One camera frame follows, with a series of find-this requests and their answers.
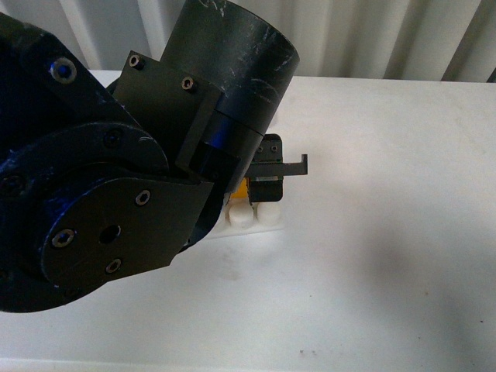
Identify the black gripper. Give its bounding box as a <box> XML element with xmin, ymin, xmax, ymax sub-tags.
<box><xmin>250</xmin><ymin>134</ymin><xmax>308</xmax><ymax>203</ymax></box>

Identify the yellow two-stud block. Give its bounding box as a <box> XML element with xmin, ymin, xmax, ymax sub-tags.
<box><xmin>230</xmin><ymin>178</ymin><xmax>249</xmax><ymax>199</ymax></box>

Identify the white studded base plate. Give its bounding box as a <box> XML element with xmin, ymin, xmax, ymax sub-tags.
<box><xmin>206</xmin><ymin>198</ymin><xmax>284</xmax><ymax>239</ymax></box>

